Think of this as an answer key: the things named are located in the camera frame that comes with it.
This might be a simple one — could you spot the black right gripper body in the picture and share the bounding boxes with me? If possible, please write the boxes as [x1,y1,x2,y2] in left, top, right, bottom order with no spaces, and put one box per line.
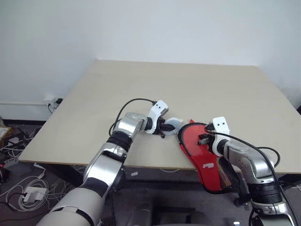
[205,124,217,148]

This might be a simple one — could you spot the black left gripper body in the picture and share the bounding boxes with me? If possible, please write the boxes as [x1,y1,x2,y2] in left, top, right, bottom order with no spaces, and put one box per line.
[157,117,168,139]

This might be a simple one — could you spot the white round disc object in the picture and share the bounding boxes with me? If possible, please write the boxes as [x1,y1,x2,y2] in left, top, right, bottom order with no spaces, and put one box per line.
[164,117,184,137]

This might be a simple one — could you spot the red table tennis paddle case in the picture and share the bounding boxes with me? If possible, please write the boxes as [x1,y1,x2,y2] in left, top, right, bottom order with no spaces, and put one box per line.
[177,119,241,195]

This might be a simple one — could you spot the white power adapter brick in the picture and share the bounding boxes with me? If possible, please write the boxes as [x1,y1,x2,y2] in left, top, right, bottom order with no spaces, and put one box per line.
[23,186,48,202]

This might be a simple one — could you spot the white power strip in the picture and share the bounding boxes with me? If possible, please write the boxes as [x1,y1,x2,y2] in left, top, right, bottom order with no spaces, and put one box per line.
[3,157,19,168]

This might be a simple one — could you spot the brown cardboard box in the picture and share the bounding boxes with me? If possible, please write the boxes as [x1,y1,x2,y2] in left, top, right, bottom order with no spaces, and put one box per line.
[0,126,13,142]

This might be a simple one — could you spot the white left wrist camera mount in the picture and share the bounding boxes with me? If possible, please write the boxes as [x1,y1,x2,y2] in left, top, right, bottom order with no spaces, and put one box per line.
[144,100,170,135]

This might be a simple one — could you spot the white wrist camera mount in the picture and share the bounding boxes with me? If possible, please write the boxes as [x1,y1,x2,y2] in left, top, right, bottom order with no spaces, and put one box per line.
[144,100,170,135]
[211,116,232,155]

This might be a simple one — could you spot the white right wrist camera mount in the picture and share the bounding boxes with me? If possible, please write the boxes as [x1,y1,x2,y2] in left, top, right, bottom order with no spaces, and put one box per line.
[211,116,232,155]

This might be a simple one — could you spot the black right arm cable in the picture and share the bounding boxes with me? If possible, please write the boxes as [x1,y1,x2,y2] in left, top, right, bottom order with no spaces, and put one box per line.
[206,127,300,226]

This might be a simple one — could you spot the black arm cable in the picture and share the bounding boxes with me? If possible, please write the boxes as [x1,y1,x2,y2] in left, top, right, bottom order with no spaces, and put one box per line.
[206,127,300,226]
[109,98,157,137]

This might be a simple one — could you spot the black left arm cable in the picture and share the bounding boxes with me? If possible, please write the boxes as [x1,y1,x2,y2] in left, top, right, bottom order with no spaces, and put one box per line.
[109,98,157,137]

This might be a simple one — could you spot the dark table frame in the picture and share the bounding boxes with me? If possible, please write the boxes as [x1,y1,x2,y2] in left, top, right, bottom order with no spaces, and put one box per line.
[46,163,203,189]

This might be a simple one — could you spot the white wall cable duct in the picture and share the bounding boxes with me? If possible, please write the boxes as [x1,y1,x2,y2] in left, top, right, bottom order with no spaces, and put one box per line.
[0,101,46,107]

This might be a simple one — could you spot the white coiled floor cable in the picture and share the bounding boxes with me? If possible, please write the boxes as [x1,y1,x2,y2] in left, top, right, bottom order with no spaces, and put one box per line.
[0,174,62,214]

